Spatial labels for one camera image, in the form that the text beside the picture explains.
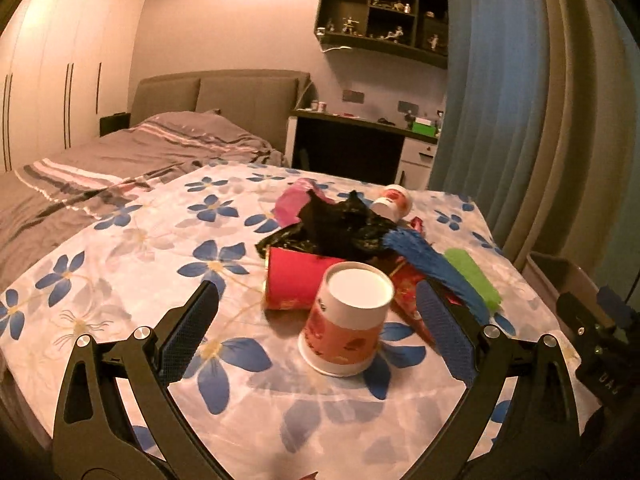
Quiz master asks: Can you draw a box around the red paper packet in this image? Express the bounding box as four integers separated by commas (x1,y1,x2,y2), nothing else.
264,246,341,311

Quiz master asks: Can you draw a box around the paper cup with red print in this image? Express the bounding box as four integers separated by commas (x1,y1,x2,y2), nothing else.
370,184,416,222

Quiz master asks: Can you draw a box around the blue curtain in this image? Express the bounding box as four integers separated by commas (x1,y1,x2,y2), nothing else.
427,0,566,221

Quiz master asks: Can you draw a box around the black nightstand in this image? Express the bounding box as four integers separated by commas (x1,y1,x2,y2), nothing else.
99,112,132,137

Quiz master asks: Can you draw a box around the black plastic bag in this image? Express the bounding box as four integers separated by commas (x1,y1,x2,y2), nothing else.
255,189,396,262

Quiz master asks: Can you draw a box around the grey trash bin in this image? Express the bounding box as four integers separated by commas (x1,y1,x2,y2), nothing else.
522,251,601,321

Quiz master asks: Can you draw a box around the dark top desk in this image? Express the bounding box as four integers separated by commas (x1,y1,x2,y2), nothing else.
287,107,441,191

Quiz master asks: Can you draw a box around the row of small figurines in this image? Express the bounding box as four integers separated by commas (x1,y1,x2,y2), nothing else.
325,0,446,52

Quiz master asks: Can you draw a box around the beige curtain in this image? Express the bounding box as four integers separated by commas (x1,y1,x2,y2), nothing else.
500,0,640,301

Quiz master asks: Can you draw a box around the grey upholstered headboard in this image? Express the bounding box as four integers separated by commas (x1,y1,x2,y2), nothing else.
131,69,317,161

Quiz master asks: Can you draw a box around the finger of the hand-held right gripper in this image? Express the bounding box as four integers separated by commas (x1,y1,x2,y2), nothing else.
556,285,635,343

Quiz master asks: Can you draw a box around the white drawer unit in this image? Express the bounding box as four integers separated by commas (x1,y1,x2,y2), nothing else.
400,137,438,191

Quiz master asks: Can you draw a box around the grey striped duvet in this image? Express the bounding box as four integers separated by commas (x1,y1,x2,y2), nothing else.
0,110,291,306

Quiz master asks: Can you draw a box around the blue floral tablecloth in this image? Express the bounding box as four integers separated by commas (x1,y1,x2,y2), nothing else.
0,162,583,480

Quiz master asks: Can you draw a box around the pink plastic bag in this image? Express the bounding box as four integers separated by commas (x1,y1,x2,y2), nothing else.
275,179,331,228

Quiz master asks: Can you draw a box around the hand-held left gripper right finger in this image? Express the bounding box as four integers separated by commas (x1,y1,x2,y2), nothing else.
410,277,583,480

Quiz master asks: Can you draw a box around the red snack wrapper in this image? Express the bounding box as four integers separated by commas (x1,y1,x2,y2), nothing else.
387,257,453,346

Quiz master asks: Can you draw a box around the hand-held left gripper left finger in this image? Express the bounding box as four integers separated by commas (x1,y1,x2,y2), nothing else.
52,280,226,480

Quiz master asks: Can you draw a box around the white wardrobe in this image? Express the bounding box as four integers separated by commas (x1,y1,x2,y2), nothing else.
0,0,151,176

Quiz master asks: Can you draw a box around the paper cup with orange band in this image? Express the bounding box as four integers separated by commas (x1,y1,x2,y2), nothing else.
297,261,396,377

